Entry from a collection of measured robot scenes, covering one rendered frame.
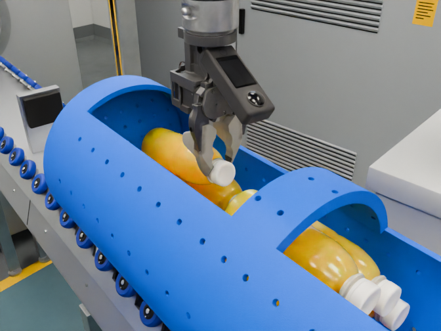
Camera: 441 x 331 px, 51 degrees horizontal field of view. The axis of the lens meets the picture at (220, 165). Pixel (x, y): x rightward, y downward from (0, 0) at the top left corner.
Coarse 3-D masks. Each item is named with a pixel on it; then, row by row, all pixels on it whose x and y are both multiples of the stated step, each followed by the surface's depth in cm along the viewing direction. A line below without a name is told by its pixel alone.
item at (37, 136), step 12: (24, 96) 110; (36, 96) 111; (48, 96) 112; (60, 96) 114; (24, 108) 111; (36, 108) 111; (48, 108) 113; (60, 108) 115; (24, 120) 112; (36, 120) 112; (48, 120) 114; (36, 132) 115; (48, 132) 117; (36, 144) 116
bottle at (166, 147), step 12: (156, 132) 80; (168, 132) 79; (144, 144) 80; (156, 144) 78; (168, 144) 76; (180, 144) 74; (156, 156) 78; (168, 156) 75; (180, 156) 72; (192, 156) 71; (216, 156) 71; (168, 168) 76; (180, 168) 72; (192, 168) 71; (192, 180) 72; (204, 180) 71
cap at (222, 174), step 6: (216, 162) 70; (222, 162) 69; (228, 162) 69; (216, 168) 69; (222, 168) 69; (228, 168) 69; (234, 168) 70; (210, 174) 69; (216, 174) 68; (222, 174) 69; (228, 174) 70; (234, 174) 71; (216, 180) 69; (222, 180) 69; (228, 180) 70; (222, 186) 70
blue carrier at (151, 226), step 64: (64, 128) 71; (128, 128) 83; (64, 192) 70; (128, 192) 57; (192, 192) 52; (256, 192) 49; (320, 192) 48; (128, 256) 57; (192, 256) 48; (256, 256) 44; (384, 256) 61; (192, 320) 48; (256, 320) 42; (320, 320) 38
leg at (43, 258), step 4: (36, 240) 208; (36, 244) 210; (36, 248) 213; (40, 248) 211; (40, 252) 211; (44, 252) 213; (40, 256) 212; (44, 256) 214; (48, 256) 218; (40, 260) 215; (44, 260) 215; (48, 260) 216
